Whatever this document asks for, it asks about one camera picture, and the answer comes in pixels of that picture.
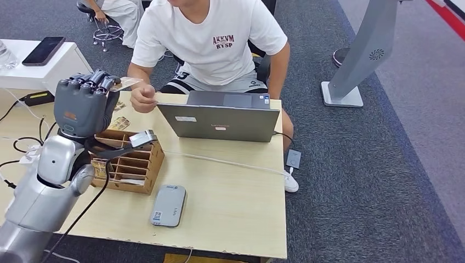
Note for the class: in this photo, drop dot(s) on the wooden card holder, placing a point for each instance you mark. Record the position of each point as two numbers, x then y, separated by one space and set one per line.
154 167

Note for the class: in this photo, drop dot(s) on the black office chair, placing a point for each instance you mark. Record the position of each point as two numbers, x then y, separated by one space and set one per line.
263 69

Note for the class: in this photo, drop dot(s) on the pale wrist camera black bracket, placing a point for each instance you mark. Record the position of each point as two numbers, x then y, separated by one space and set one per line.
143 138

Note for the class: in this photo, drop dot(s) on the black round base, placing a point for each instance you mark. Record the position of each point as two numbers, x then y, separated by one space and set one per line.
339 56

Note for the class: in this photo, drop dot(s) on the clear water bottle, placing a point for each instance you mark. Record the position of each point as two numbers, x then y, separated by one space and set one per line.
6 58

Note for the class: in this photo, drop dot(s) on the black smartphone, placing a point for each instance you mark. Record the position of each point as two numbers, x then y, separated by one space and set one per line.
43 51

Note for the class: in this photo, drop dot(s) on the yellow wooden board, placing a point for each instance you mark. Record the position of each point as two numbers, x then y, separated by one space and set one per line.
203 259

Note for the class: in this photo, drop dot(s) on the grey usb hub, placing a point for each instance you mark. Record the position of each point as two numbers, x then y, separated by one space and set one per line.
293 159

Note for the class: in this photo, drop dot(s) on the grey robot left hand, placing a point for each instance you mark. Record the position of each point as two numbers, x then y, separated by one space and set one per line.
80 109

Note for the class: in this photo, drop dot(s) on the white charger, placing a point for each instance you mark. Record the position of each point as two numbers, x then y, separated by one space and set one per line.
31 154

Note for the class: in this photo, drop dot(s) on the black power adapter yellow label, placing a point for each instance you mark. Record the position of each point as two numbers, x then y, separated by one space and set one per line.
38 98

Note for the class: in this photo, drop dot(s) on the seated background person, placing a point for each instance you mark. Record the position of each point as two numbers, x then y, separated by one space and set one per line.
123 14

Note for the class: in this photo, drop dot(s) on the person's right hand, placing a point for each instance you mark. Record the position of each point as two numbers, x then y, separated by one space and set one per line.
143 99

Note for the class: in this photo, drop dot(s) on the person's right forearm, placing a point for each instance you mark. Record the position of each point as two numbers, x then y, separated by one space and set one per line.
140 76

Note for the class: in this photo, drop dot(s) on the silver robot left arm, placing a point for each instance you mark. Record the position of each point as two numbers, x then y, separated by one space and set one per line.
40 203

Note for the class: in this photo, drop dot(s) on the grey laptop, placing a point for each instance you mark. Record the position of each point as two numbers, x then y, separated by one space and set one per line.
218 125

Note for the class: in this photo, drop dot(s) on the chrome base stool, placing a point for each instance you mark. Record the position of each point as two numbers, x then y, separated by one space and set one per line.
107 34

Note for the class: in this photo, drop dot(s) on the grey kiosk stand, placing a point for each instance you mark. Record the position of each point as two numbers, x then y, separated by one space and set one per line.
363 54

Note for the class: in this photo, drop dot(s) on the white desk stand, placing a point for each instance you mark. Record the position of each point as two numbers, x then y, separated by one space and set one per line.
43 74

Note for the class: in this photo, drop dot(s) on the black plug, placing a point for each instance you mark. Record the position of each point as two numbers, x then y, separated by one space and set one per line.
10 184

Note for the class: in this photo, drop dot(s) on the person's left forearm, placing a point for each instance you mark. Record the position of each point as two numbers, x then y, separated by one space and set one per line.
278 81

